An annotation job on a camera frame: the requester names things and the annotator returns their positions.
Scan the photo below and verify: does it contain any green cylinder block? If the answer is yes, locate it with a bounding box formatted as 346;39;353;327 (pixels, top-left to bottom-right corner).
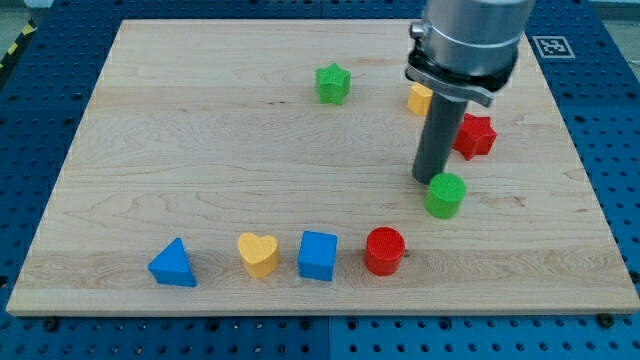
424;173;467;219

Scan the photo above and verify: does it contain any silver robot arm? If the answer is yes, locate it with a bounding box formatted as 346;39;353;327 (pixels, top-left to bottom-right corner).
409;0;535;76

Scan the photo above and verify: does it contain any blue cube block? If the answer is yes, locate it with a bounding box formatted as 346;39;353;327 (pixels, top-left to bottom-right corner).
297;230;338;282

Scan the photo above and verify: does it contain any red cylinder block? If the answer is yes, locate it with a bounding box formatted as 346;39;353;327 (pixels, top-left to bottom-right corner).
364;227;406;276

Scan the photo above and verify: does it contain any yellow heart block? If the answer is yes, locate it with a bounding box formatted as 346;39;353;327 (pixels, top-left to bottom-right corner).
237;232;280;278

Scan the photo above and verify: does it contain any wooden board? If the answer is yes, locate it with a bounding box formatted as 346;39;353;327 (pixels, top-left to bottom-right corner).
7;20;639;317

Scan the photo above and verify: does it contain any green star block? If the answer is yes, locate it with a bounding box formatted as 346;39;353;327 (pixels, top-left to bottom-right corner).
315;63;351;105

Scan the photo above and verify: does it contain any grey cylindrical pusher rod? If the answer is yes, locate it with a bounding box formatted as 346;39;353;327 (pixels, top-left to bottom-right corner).
412;93;468;185

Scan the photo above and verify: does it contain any red star block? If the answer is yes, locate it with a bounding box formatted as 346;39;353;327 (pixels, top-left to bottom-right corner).
453;113;497;161

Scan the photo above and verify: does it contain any blue triangle block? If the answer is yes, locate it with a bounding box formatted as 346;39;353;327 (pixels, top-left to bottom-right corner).
147;238;197;287

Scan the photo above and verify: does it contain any black clamp with lever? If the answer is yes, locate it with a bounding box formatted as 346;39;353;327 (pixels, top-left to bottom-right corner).
405;40;518;107

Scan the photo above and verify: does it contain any white fiducial marker tag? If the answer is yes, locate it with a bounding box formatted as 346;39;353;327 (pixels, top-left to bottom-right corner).
533;35;575;59

